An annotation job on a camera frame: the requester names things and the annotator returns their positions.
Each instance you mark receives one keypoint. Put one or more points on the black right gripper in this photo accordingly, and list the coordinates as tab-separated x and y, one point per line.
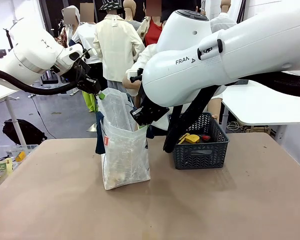
153	112

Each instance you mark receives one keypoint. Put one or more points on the person's left forearm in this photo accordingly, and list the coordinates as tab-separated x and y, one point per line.
215	106

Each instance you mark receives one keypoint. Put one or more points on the black light stand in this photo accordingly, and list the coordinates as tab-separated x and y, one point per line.
9	40

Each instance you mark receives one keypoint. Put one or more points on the mannequin cream jacket bucket hat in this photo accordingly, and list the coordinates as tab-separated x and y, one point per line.
117	50

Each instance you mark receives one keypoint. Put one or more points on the black monitor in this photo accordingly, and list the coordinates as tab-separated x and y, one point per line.
0	53

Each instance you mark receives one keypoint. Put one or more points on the person's right forearm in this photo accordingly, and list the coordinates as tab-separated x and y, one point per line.
128	83

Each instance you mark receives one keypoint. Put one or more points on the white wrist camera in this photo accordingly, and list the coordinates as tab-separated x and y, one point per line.
132	72
86	53

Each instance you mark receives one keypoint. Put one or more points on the large clear plastic bin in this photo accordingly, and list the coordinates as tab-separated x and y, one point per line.
27	148

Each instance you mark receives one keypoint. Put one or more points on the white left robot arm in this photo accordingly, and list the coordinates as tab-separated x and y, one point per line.
32	55

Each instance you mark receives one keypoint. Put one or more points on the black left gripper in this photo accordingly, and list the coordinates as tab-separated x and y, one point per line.
88	83

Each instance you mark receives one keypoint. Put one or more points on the white translucent shopping bag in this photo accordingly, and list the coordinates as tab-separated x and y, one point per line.
125	155

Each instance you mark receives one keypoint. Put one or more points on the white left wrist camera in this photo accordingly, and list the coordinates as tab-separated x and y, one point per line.
86	53

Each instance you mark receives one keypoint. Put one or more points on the bare mannequin grey shirt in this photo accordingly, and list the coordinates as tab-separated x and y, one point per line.
129	10

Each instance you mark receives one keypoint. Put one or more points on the mannequin white hood neon trousers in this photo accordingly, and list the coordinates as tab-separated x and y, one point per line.
90	102

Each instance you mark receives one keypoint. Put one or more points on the black backpack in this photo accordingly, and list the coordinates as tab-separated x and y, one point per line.
22	131

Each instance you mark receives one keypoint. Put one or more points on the yellow tape measure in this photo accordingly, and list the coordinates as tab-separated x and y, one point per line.
192	138

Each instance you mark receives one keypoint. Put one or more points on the mannequin white tee black trousers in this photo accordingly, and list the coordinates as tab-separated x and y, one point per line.
88	32

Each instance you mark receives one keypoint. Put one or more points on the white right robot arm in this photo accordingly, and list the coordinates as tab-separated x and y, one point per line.
240	50

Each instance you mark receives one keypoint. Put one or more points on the green snack package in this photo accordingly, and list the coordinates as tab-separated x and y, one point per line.
0	168

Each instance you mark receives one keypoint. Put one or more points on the mannequin red top trench coat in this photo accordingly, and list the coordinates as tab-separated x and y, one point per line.
152	35

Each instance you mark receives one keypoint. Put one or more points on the small yellow package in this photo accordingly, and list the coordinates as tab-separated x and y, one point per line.
20	156

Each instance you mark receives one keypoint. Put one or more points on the white metal table leg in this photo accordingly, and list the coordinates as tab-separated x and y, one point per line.
224	115

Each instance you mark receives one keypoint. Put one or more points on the person's left hand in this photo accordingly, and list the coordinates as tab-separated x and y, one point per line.
215	116

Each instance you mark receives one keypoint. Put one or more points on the mannequin white shirt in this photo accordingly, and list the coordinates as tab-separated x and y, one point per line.
222	22

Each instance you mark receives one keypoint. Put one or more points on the grey mannequin base plate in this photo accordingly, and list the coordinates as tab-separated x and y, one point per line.
92	128

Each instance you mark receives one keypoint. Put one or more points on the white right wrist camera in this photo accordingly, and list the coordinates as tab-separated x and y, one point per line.
132	72

